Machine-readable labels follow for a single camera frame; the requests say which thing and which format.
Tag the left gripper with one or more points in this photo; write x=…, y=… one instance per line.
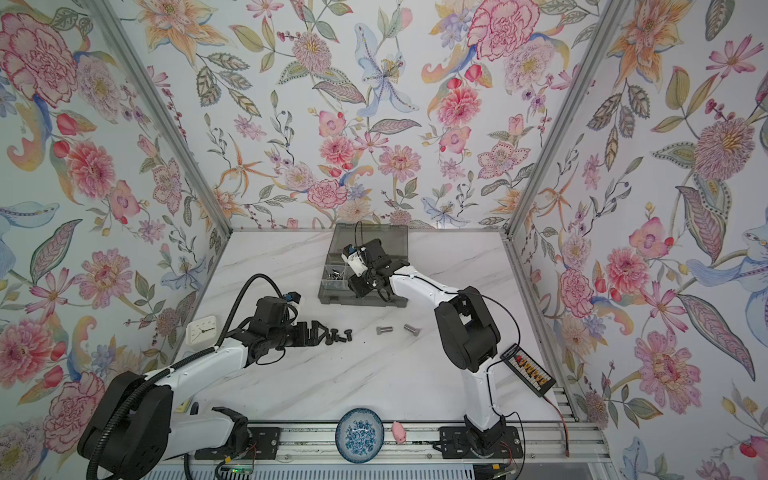
x=303, y=335

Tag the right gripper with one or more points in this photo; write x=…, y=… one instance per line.
x=355, y=283

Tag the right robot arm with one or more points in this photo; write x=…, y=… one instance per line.
x=468, y=333

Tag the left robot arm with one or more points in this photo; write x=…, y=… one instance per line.
x=137, y=423

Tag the grey plastic organizer box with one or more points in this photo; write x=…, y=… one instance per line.
x=333, y=286

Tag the blue patterned ceramic plate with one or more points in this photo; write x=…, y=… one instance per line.
x=359, y=435

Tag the white square clock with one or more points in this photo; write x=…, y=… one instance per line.
x=202, y=331

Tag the pink toy pig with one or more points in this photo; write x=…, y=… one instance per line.
x=399, y=433

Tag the orange black striped tool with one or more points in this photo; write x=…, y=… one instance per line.
x=528, y=370

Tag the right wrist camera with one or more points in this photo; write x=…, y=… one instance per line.
x=354, y=259

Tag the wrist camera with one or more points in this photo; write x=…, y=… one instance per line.
x=292, y=298
x=354, y=259

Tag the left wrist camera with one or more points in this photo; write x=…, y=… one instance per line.
x=292, y=298

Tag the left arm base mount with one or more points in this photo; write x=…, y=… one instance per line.
x=244, y=441

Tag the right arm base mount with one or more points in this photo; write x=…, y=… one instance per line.
x=480, y=443

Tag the aluminium rail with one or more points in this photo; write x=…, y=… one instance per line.
x=523, y=443

